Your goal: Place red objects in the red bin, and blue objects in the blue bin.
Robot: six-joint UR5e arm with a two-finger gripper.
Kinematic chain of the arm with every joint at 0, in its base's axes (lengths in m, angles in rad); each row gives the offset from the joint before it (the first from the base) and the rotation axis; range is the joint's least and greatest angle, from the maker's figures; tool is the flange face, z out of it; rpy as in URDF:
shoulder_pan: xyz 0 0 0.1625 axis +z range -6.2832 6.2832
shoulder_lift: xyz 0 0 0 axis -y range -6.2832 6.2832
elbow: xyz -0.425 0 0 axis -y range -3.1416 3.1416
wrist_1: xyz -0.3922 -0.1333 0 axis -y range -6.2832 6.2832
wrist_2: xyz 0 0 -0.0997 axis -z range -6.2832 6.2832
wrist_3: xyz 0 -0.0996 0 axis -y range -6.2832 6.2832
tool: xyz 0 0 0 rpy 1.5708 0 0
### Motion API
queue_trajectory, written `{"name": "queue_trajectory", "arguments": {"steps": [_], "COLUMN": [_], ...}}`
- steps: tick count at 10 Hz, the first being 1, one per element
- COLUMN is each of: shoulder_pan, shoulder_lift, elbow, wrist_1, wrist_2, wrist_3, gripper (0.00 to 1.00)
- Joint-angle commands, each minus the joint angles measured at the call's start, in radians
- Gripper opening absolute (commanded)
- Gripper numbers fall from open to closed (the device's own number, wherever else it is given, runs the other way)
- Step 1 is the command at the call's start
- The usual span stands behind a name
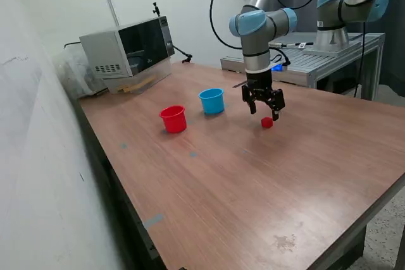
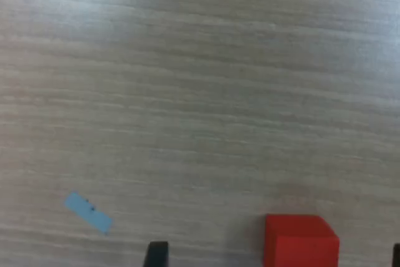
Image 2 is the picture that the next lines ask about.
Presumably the blue-grey tape mark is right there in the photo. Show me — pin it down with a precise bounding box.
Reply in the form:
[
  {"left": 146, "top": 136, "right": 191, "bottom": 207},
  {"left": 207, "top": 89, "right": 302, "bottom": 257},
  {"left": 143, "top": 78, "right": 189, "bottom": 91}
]
[{"left": 63, "top": 189, "right": 114, "bottom": 236}]

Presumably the red cube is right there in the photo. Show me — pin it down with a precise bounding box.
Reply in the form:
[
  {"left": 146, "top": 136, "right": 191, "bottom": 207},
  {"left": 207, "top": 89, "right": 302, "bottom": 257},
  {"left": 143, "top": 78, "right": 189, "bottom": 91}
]
[{"left": 262, "top": 213, "right": 341, "bottom": 267}]

